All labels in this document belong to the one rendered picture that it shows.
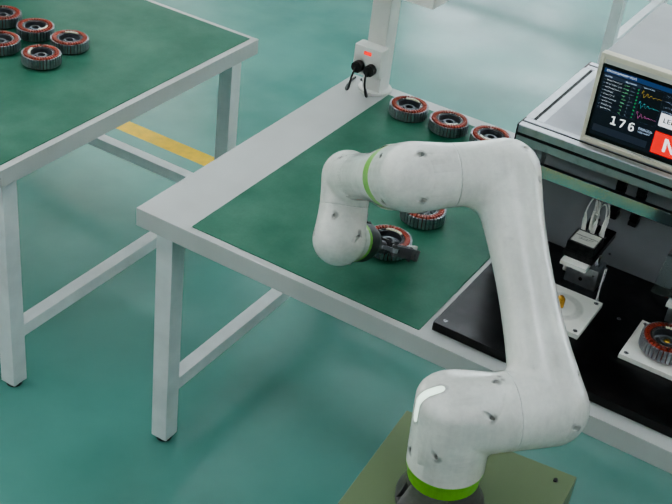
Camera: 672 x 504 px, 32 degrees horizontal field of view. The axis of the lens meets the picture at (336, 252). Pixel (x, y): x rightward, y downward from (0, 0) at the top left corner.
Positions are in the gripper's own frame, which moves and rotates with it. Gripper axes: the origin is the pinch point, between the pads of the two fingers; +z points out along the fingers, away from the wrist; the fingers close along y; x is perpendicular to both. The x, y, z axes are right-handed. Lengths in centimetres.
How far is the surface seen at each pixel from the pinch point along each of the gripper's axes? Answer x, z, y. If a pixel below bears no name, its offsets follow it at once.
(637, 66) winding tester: -52, -18, -43
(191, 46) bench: -31, 58, 96
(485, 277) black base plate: -0.2, 0.2, -24.5
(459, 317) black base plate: 8.7, -15.1, -25.0
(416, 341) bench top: 16.1, -20.7, -19.1
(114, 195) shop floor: 26, 108, 135
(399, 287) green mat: 7.8, -9.6, -8.7
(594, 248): -14.5, -5.1, -45.9
